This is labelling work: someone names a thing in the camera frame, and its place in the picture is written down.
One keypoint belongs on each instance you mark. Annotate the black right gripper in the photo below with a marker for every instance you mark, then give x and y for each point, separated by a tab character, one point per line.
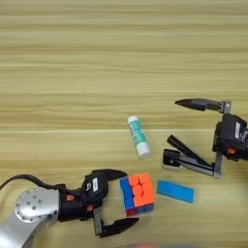
239	155

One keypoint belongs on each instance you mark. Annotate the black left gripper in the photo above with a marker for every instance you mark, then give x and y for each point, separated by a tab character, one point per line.
71	206

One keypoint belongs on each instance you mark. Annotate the multicolour puzzle cube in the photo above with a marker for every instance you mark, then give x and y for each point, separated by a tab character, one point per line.
139	192

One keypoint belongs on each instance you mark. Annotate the white green glue stick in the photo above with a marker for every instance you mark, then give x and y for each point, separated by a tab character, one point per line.
139	137

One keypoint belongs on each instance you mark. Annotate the blue rectangular eraser block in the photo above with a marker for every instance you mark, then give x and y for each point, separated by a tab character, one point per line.
176	191

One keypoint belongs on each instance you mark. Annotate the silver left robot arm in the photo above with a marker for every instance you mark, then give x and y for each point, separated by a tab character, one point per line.
29	210

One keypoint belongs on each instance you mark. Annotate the black box with white label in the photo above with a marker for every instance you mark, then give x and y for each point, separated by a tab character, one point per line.
95	189
231	132

